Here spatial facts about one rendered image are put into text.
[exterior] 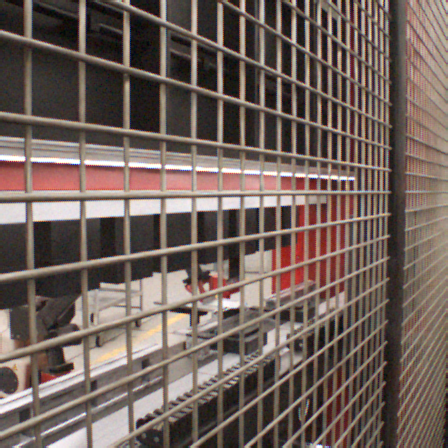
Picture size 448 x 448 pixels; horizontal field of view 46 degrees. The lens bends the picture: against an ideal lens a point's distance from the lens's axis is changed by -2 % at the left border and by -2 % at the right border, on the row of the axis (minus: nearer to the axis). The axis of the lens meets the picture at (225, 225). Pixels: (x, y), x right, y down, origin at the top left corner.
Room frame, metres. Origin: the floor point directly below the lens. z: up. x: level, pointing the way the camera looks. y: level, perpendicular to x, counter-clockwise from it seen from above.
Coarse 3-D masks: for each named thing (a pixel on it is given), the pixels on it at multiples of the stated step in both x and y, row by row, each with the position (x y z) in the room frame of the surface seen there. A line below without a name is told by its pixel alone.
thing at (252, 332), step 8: (224, 328) 1.41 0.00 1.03; (232, 328) 1.41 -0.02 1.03; (248, 328) 1.41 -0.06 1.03; (256, 328) 1.41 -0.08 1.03; (200, 336) 1.44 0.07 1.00; (208, 336) 1.44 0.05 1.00; (232, 336) 1.36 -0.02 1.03; (248, 336) 1.37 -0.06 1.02; (256, 336) 1.37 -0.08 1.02; (264, 336) 1.41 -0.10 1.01; (216, 344) 1.37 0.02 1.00; (224, 344) 1.36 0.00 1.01; (232, 344) 1.35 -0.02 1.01; (248, 344) 1.33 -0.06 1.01; (256, 344) 1.37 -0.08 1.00; (264, 344) 1.41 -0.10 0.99; (232, 352) 1.35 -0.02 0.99; (248, 352) 1.33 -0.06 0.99
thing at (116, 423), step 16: (320, 304) 1.93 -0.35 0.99; (272, 336) 1.51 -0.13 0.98; (208, 368) 1.23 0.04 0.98; (224, 368) 1.23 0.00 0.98; (176, 384) 1.12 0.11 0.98; (192, 384) 1.12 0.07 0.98; (144, 400) 1.03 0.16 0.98; (160, 400) 1.03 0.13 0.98; (112, 416) 0.95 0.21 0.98; (144, 416) 0.95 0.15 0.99; (80, 432) 0.88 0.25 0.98; (96, 432) 0.88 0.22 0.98; (112, 432) 0.89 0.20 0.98; (128, 432) 0.89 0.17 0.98
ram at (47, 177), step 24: (0, 168) 0.99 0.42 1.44; (48, 168) 1.10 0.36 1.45; (72, 168) 1.16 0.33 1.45; (96, 168) 1.22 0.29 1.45; (120, 168) 1.29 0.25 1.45; (144, 168) 1.37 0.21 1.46; (168, 168) 1.46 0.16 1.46; (0, 192) 0.99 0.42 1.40; (24, 192) 1.04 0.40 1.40; (48, 192) 1.10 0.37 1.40; (72, 192) 1.16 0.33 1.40; (96, 192) 1.22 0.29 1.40; (0, 216) 0.99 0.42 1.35; (24, 216) 1.04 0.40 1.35; (48, 216) 1.10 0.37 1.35; (72, 216) 1.15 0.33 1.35; (96, 216) 1.22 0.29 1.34
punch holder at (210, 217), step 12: (204, 216) 1.62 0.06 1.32; (216, 216) 1.68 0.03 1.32; (228, 216) 1.75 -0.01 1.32; (204, 228) 1.62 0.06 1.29; (216, 228) 1.68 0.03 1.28; (228, 228) 1.75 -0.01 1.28; (204, 240) 1.63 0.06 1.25; (204, 252) 1.63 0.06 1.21; (216, 252) 1.68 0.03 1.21; (228, 252) 1.75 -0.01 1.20; (204, 264) 1.63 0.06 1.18
